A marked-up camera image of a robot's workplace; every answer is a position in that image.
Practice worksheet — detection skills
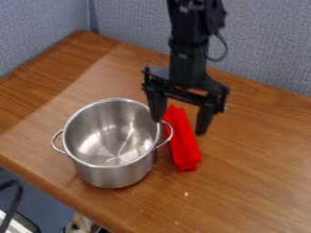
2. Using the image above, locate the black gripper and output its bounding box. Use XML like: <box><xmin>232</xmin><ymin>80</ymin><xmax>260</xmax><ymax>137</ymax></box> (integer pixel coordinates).
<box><xmin>141</xmin><ymin>46</ymin><xmax>229</xmax><ymax>136</ymax></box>

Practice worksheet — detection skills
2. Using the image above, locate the red ridged block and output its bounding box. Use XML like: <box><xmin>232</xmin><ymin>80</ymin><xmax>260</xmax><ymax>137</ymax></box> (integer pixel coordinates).
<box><xmin>163</xmin><ymin>105</ymin><xmax>201</xmax><ymax>172</ymax></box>

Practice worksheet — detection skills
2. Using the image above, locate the stainless steel pot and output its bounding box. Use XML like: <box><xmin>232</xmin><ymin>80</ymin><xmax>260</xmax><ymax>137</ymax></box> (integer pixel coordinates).
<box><xmin>52</xmin><ymin>97</ymin><xmax>172</xmax><ymax>188</ymax></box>

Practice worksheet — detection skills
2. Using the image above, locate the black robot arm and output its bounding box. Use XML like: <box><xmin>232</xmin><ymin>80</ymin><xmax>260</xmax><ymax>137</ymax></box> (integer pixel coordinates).
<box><xmin>141</xmin><ymin>0</ymin><xmax>229</xmax><ymax>136</ymax></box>

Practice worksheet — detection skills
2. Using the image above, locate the white object under table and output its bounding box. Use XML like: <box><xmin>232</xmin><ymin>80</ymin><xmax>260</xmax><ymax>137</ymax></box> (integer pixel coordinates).
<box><xmin>61</xmin><ymin>213</ymin><xmax>101</xmax><ymax>233</ymax></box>

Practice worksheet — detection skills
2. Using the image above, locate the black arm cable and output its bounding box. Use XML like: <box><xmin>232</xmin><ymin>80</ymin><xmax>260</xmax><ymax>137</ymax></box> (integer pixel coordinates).
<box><xmin>204</xmin><ymin>30</ymin><xmax>228</xmax><ymax>63</ymax></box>

